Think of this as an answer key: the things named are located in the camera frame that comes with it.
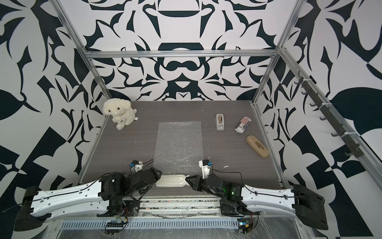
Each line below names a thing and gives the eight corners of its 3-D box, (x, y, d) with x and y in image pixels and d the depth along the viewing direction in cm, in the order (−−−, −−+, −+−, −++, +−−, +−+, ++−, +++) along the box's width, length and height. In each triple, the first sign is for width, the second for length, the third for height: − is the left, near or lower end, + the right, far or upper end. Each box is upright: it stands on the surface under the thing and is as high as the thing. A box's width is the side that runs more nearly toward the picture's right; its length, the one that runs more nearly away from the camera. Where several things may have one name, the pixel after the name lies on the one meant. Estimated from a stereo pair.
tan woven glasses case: (264, 159, 93) (266, 156, 90) (244, 140, 101) (245, 138, 98) (269, 153, 95) (271, 151, 92) (249, 136, 103) (251, 133, 100)
